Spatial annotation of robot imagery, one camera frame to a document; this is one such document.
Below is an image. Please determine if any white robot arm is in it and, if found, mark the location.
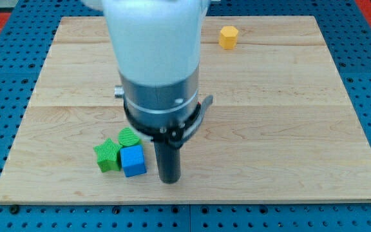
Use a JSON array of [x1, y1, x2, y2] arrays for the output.
[[82, 0, 213, 184]]

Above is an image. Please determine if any blue cube block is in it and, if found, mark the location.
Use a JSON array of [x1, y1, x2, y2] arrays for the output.
[[120, 145, 147, 177]]

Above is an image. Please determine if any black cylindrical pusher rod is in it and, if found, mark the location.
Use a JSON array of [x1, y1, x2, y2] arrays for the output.
[[154, 142, 181, 184]]

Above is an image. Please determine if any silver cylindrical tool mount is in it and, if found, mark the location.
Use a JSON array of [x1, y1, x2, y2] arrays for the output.
[[120, 68, 213, 149]]

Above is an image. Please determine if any green cylinder block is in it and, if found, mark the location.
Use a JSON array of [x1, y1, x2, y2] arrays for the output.
[[117, 127, 141, 147]]

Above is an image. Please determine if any green star block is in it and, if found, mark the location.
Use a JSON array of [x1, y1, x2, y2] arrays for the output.
[[93, 138, 122, 173]]

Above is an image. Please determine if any light wooden board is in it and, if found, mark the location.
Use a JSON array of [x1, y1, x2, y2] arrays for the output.
[[0, 16, 371, 205]]

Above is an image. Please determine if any yellow hexagon block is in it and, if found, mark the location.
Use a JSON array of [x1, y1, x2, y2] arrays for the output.
[[218, 26, 238, 50]]

